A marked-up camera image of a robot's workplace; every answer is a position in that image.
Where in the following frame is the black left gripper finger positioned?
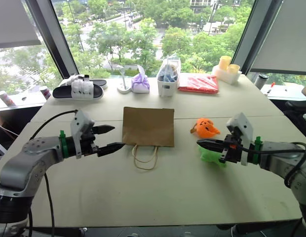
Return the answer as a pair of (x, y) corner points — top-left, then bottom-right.
(96, 142), (126, 158)
(92, 124), (116, 135)

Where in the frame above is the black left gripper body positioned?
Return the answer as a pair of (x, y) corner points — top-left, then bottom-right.
(78, 125), (100, 158)

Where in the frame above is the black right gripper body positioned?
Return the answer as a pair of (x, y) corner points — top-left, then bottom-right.
(219, 134), (244, 164)

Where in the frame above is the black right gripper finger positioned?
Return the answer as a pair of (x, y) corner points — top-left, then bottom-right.
(199, 144), (227, 152)
(196, 138), (227, 147)

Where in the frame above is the brown paper bag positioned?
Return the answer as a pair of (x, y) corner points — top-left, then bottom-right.
(121, 106), (175, 171)

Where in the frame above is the purple wrapped pack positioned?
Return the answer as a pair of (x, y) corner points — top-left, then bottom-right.
(131, 65), (151, 94)

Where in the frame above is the red packet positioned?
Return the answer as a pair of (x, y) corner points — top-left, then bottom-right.
(178, 74), (221, 95)

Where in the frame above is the clear plastic bag with items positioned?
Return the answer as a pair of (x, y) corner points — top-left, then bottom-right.
(158, 54), (182, 82)

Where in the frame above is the green plush toy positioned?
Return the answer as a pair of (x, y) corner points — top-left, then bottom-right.
(197, 145), (228, 169)

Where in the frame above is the orange plush toy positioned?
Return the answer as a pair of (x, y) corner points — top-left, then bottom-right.
(190, 117), (221, 139)

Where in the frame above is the green left wrist clamp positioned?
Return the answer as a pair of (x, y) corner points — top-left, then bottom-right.
(59, 130), (70, 159)

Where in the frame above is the green wrist clamp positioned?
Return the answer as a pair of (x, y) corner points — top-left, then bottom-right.
(253, 136), (263, 165)
(59, 130), (70, 159)

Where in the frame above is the green right wrist clamp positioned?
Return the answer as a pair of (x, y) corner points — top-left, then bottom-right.
(253, 136), (263, 165)

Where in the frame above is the white red can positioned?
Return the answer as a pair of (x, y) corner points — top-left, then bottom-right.
(0, 90), (16, 107)
(39, 85), (52, 100)

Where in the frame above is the white cup holder block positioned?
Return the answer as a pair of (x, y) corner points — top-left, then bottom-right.
(211, 64), (243, 85)

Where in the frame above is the white plastic basket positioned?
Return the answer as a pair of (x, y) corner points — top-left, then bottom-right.
(156, 64), (181, 98)

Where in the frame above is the grey cylinder container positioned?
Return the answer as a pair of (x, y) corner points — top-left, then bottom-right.
(254, 74), (270, 90)

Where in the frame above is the black office chair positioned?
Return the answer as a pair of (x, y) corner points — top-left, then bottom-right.
(283, 99), (306, 140)

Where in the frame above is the short yellow cup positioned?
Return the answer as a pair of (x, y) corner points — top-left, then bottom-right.
(227, 64), (241, 78)

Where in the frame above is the tall yellow cup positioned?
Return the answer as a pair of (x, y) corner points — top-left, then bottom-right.
(218, 55), (232, 71)

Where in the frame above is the grey roller blind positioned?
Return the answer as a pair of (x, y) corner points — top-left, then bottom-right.
(250, 0), (306, 76)
(0, 0), (42, 49)

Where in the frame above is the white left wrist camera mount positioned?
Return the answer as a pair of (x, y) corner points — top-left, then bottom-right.
(70, 109), (95, 159)

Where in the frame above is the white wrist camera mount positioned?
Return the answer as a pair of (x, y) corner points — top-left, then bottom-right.
(226, 112), (255, 166)
(70, 109), (95, 159)

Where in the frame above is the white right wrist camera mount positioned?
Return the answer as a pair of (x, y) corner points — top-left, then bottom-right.
(226, 112), (255, 166)

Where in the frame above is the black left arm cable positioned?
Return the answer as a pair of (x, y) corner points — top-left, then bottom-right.
(29, 109), (78, 237)

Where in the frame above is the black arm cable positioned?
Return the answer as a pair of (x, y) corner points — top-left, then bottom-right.
(241, 141), (306, 189)
(29, 109), (78, 237)

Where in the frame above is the black slipper white strap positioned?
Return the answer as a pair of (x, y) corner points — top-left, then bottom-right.
(52, 80), (105, 101)
(59, 74), (109, 90)

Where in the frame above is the white stand with post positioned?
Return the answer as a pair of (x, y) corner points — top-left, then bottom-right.
(116, 66), (133, 94)

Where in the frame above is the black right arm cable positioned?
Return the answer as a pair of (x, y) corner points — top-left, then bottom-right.
(241, 141), (306, 189)

